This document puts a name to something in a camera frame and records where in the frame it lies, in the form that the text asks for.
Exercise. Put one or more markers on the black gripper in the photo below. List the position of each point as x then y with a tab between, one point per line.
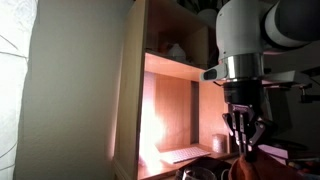
241	95

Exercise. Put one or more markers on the orange terry towel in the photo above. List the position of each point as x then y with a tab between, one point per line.
263	168

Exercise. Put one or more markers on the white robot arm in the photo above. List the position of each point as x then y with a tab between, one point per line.
243	30

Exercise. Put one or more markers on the clear glass jar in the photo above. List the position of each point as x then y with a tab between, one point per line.
198	174

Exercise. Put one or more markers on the pink-edged book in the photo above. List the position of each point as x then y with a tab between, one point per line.
277	151

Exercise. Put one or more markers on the multicolour felt ball mat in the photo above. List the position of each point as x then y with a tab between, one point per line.
301	166

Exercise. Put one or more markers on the white keyboard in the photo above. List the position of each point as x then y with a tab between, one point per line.
185	155

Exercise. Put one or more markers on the white bottle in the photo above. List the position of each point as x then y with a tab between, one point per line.
176	53

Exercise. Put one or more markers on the wooden shelf unit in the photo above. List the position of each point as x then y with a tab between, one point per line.
133	100

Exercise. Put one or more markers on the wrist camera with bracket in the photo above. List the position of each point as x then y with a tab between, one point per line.
213	73

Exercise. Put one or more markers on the black camera stand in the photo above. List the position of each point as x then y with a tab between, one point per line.
310	96

